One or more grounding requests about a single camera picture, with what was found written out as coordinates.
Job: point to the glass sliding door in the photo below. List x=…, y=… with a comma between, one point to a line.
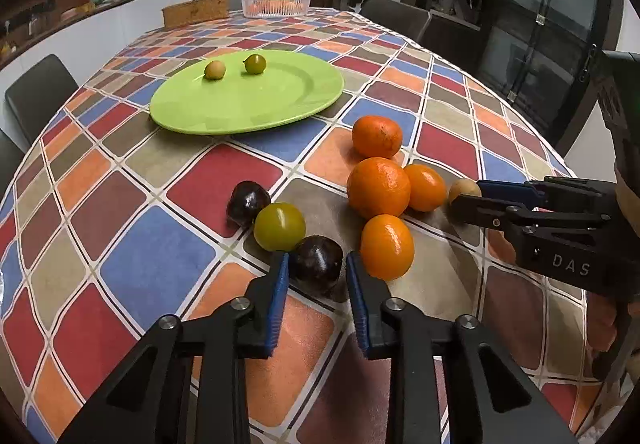
x=545, y=13

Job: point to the brown wicker box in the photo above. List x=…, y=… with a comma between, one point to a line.
x=195, y=12

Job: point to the heap of tangerines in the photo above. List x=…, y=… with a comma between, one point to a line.
x=275, y=2

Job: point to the person's right hand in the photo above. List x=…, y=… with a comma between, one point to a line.
x=602, y=321

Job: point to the small green plum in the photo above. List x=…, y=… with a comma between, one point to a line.
x=255, y=64

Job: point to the dark dining chair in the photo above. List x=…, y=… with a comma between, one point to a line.
x=395, y=17
x=9, y=161
x=40, y=93

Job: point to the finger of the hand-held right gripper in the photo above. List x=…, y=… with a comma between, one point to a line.
x=482, y=211
x=510, y=193

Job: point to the large green plum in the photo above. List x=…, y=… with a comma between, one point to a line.
x=279, y=227

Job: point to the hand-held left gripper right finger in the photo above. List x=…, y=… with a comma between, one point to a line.
x=358, y=305

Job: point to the green plate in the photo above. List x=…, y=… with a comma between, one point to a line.
x=250, y=103

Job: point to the white sideboard counter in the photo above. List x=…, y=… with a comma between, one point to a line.
x=100, y=28

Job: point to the colourful checked tablecloth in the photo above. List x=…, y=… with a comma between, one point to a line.
x=150, y=244

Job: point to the white plastic basket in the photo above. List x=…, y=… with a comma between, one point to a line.
x=276, y=11

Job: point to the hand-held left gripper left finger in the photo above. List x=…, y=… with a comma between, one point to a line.
x=279, y=300

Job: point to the large orange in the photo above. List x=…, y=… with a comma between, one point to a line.
x=378, y=188

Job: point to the dark purple plum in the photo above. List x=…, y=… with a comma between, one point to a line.
x=247, y=204
x=316, y=265

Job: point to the small tan longan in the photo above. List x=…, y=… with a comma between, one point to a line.
x=461, y=190
x=215, y=70

